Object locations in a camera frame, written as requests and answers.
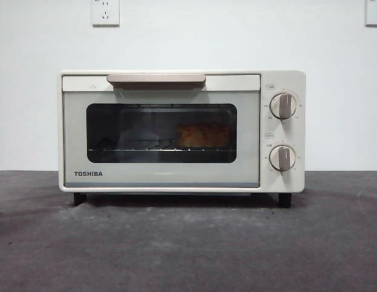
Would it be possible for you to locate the golden bread loaf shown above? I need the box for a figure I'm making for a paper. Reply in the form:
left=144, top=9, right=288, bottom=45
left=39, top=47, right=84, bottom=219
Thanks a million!
left=176, top=122, right=232, bottom=148

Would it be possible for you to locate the oven door with beige handle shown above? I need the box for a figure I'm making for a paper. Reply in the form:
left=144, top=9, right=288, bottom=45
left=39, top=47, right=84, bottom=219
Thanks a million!
left=61, top=73, right=262, bottom=189

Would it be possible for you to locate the white wall socket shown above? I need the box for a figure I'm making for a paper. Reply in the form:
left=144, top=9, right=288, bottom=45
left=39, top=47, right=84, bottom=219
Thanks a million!
left=91, top=0, right=120, bottom=27
left=364, top=0, right=377, bottom=27

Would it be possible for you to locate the beige oven timer knob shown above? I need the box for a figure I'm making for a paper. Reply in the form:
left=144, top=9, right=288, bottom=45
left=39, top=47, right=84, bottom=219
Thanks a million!
left=268, top=144, right=297, bottom=172

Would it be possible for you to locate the metal wire oven rack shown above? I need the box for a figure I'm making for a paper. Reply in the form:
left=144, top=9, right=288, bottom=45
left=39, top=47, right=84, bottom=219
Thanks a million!
left=88, top=138, right=237, bottom=152

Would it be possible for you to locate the beige oven temperature knob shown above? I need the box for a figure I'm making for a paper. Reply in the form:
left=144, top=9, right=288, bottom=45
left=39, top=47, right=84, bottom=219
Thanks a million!
left=269, top=92, right=299, bottom=120

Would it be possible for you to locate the white Toshiba toaster oven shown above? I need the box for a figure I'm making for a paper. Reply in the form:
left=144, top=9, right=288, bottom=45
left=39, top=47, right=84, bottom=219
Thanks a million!
left=57, top=69, right=307, bottom=209

